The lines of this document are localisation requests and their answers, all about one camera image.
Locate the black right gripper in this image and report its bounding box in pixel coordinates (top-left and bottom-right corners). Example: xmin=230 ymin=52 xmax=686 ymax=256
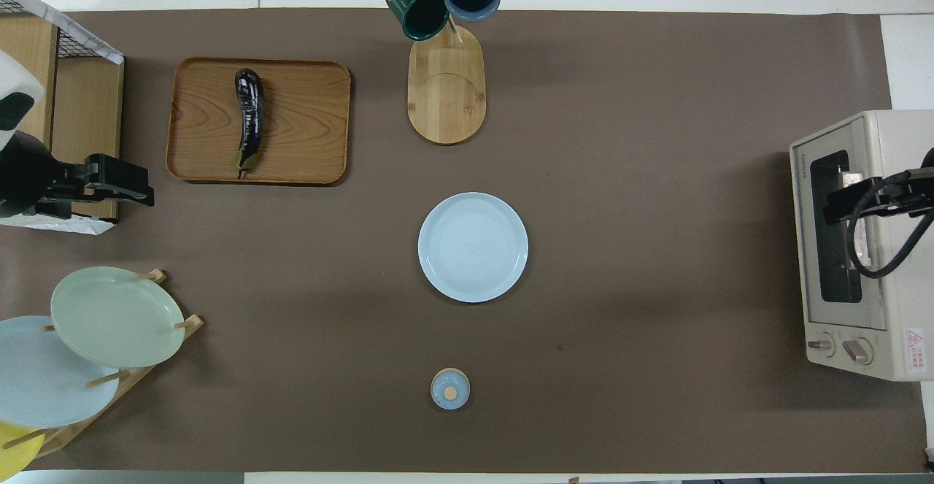
xmin=825 ymin=166 xmax=934 ymax=226

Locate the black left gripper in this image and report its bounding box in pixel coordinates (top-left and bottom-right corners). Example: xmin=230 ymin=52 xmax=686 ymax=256
xmin=44 ymin=154 xmax=155 ymax=220

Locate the beige toaster oven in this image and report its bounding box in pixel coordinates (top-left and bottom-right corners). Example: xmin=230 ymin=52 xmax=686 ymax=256
xmin=790 ymin=110 xmax=934 ymax=381

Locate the dark purple eggplant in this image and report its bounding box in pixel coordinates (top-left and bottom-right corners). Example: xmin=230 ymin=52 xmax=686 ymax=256
xmin=233 ymin=68 xmax=265 ymax=178

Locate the light blue round plate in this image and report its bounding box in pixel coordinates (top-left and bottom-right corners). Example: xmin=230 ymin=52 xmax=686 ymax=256
xmin=417 ymin=192 xmax=529 ymax=304

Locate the pale green plate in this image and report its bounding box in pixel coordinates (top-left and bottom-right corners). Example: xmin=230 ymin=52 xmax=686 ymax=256
xmin=50 ymin=266 xmax=186 ymax=369

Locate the rectangular wooden tray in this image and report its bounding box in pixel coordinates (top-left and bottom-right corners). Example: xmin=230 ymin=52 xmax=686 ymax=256
xmin=166 ymin=57 xmax=352 ymax=185

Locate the wooden plate rack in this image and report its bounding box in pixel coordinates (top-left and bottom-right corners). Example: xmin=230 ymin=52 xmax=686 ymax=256
xmin=0 ymin=269 xmax=204 ymax=460

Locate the light blue racked plate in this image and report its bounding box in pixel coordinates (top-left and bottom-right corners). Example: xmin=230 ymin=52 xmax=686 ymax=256
xmin=0 ymin=315 xmax=121 ymax=429

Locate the brown table mat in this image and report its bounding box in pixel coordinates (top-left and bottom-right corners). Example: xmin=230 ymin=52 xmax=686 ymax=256
xmin=0 ymin=8 xmax=927 ymax=472

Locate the yellow plate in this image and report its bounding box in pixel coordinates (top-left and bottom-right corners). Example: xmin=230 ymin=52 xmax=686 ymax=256
xmin=0 ymin=422 xmax=45 ymax=482

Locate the wooden mug tree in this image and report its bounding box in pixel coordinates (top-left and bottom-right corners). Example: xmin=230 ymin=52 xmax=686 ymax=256
xmin=385 ymin=0 xmax=504 ymax=145

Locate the dark green mug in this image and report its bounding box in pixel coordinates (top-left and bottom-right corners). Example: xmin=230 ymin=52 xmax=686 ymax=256
xmin=385 ymin=0 xmax=450 ymax=41

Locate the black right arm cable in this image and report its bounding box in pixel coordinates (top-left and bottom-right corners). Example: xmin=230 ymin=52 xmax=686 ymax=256
xmin=845 ymin=177 xmax=934 ymax=280

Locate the wooden wire shelf rack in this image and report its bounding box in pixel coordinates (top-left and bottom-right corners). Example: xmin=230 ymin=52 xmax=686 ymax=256
xmin=0 ymin=13 xmax=125 ymax=220

